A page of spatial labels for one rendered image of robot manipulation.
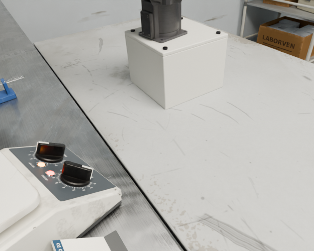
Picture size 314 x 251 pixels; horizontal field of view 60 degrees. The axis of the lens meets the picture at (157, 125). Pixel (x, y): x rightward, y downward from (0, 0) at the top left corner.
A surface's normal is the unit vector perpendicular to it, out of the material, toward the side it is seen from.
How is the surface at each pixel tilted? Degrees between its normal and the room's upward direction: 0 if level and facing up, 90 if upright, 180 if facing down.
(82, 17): 90
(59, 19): 90
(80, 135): 0
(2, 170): 0
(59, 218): 90
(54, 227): 90
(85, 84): 0
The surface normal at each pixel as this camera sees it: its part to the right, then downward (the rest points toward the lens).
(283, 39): -0.82, 0.40
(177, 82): 0.53, 0.50
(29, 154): 0.29, -0.93
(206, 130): -0.06, -0.79
